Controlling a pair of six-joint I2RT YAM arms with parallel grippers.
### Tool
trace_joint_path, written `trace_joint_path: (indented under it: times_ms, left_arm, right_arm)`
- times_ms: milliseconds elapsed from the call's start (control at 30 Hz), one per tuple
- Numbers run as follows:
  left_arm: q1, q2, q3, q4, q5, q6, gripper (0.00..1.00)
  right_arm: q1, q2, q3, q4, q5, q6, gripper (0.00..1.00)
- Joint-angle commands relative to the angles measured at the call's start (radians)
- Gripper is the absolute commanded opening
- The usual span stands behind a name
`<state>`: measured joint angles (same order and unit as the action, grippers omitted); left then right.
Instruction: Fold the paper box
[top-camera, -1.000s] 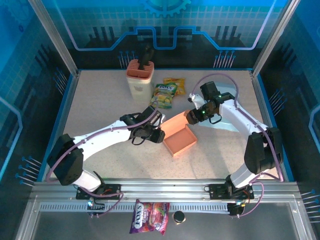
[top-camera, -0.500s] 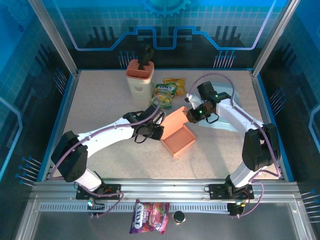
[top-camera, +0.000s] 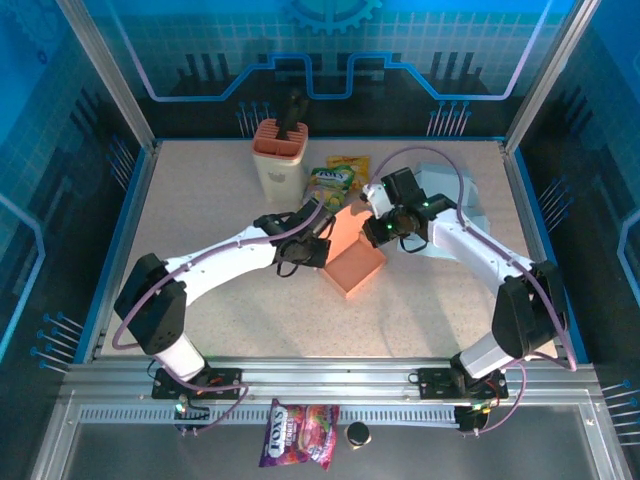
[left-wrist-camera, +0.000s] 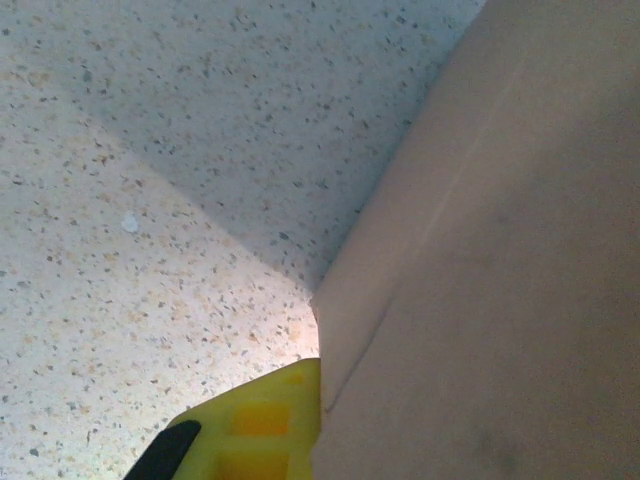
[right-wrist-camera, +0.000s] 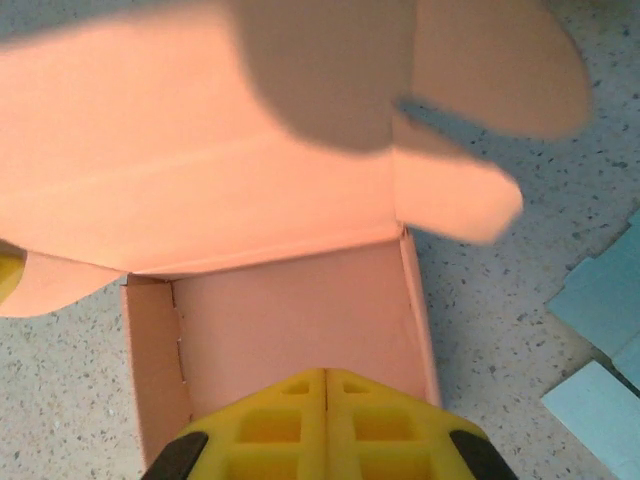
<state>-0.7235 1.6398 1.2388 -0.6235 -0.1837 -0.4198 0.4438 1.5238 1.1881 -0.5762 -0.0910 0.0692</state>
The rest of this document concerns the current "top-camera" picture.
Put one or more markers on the cream knife block pink top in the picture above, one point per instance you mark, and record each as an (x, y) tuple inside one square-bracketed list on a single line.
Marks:
[(277, 165)]

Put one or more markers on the light blue paper box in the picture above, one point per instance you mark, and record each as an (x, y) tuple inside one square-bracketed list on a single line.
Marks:
[(470, 190)]

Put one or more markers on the small black round cap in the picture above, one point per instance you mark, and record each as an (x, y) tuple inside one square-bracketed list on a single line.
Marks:
[(358, 434)]

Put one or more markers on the small black controller board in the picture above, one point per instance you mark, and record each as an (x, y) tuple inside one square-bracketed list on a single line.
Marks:
[(195, 414), (470, 417)]

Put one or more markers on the orange paper box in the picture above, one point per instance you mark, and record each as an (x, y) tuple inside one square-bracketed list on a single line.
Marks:
[(355, 267)]

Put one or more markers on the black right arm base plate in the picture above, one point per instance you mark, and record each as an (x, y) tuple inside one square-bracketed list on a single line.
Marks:
[(435, 382)]

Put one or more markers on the aluminium frame rail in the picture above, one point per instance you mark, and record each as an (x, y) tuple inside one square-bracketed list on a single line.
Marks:
[(330, 377)]

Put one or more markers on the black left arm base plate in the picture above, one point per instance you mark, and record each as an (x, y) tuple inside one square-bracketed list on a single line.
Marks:
[(225, 375)]

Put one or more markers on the green Fox's candy bag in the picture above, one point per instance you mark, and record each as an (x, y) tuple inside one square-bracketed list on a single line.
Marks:
[(330, 182)]

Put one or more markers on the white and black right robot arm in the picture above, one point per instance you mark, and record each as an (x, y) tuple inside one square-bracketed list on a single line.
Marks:
[(475, 245)]

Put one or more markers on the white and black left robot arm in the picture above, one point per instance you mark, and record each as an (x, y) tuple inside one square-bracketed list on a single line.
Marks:
[(225, 255)]

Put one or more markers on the aluminium frame post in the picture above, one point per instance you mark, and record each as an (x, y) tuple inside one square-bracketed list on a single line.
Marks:
[(545, 75), (110, 80)]

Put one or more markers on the purple Fox's berries candy bag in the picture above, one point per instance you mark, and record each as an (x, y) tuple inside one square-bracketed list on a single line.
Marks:
[(297, 435)]

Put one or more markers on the yellow candy bag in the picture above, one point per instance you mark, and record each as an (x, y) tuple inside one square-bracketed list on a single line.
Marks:
[(350, 167)]

